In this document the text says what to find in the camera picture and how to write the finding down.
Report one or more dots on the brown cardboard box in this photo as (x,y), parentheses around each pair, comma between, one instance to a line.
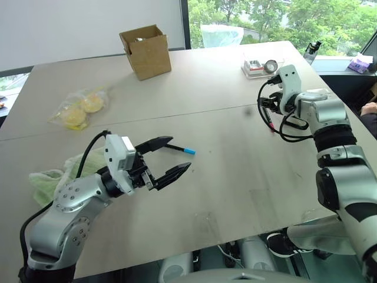
(148,53)

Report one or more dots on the pale blue plastic bag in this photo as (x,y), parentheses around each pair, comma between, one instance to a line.
(221,35)

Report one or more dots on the light green cloth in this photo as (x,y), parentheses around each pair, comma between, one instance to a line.
(53,179)

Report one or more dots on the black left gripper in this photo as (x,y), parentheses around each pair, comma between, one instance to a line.
(140,174)

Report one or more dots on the black pen with blue cap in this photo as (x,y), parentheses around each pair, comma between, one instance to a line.
(181,148)

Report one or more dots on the purple tissue pack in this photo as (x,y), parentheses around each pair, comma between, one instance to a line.
(359,63)

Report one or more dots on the clear plastic box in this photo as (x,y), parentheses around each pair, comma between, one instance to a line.
(256,69)

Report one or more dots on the black sneaker with white sole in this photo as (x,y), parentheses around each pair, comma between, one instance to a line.
(282,244)

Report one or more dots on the bystander dark sleeve forearm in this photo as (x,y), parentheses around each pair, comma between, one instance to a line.
(370,125)

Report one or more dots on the bystander bare hand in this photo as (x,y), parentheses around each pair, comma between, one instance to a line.
(369,109)

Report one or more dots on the bystander grey trouser leg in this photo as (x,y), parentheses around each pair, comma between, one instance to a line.
(321,237)

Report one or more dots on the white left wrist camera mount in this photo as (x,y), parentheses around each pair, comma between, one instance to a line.
(116,159)

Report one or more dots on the grey rounded robot body shell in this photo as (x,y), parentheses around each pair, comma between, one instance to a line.
(235,269)

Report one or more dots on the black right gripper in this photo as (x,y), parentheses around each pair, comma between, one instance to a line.
(278,101)

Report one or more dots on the black window frame post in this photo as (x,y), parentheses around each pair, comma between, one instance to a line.
(185,23)

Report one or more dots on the clear bag of yellow buns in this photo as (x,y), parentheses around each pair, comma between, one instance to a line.
(81,107)

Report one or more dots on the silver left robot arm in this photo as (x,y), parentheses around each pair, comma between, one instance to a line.
(67,218)

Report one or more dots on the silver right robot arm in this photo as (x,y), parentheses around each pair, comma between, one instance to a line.
(338,165)

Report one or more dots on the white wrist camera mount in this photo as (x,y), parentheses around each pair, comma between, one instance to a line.
(116,159)
(290,85)

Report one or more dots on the black pen with red cap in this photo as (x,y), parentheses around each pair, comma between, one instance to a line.
(268,119)

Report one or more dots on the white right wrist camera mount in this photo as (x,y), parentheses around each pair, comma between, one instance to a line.
(290,85)

